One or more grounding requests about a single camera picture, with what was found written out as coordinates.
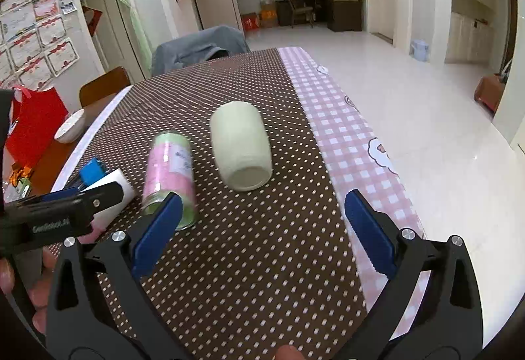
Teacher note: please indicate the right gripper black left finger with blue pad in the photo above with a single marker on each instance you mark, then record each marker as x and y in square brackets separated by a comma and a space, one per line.
[79, 323]

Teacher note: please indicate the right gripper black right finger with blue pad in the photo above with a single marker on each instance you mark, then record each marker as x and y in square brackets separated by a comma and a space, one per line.
[430, 307]

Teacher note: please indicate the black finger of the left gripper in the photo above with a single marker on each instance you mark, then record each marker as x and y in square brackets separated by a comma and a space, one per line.
[32, 223]

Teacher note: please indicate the pink green glass jar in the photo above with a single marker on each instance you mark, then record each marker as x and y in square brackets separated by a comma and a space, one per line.
[170, 170]

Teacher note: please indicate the white paper cup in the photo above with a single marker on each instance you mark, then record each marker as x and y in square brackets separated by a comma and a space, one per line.
[118, 193]

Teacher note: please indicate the cream fuzzy cup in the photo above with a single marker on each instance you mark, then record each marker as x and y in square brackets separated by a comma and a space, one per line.
[240, 146]

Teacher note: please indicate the person's hand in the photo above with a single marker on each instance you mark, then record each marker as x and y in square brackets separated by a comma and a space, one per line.
[36, 277]

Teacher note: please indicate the white ceramic bowl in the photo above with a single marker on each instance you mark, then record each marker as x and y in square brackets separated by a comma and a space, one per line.
[72, 128]

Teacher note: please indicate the red paper bag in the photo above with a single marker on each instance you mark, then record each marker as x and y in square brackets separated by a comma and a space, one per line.
[37, 115]

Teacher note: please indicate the brown polka dot tablecloth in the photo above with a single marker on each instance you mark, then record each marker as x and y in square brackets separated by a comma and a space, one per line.
[204, 281]

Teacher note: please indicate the pink checkered tablecloth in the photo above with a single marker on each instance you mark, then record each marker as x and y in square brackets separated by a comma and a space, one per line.
[348, 138]

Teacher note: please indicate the brown wooden chair back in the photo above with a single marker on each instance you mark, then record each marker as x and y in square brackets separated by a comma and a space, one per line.
[109, 83]

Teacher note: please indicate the grey jacket on chair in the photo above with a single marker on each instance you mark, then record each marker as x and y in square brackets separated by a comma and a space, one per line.
[207, 44]

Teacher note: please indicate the blue trash bin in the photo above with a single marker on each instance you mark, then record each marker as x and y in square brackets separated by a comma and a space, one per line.
[420, 50]

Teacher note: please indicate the dark wooden desk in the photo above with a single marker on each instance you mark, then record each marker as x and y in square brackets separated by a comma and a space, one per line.
[337, 15]

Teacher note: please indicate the wooden desk chair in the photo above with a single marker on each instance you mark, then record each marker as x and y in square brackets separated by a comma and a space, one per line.
[297, 10]

